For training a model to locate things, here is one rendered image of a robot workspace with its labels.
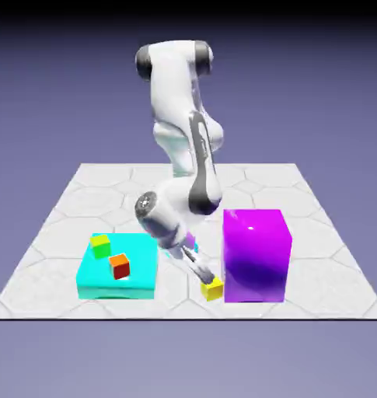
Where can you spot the large purple box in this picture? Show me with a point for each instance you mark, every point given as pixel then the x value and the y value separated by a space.
pixel 256 255

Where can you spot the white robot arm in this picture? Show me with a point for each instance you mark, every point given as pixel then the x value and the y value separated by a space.
pixel 175 93

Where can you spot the small green cube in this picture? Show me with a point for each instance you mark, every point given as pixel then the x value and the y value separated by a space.
pixel 100 245

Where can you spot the large cyan box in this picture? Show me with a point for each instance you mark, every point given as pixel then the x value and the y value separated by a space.
pixel 135 264

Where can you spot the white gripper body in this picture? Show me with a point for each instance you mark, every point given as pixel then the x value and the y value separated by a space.
pixel 196 264

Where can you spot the small orange cube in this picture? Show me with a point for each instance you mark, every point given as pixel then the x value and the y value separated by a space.
pixel 120 266

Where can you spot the small yellow cube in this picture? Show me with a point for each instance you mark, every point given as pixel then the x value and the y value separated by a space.
pixel 211 289

